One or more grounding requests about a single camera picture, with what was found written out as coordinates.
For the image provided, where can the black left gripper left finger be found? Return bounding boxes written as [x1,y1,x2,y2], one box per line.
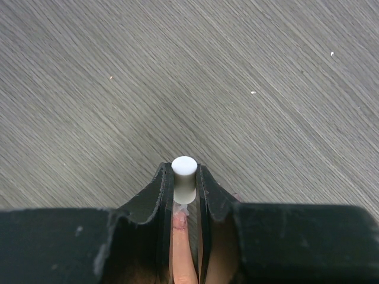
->
[1,163,174,283]

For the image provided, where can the person's bare hand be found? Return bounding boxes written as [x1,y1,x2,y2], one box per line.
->
[172,209,198,284]

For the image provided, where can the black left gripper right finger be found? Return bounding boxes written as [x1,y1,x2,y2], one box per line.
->
[196,165,378,283]

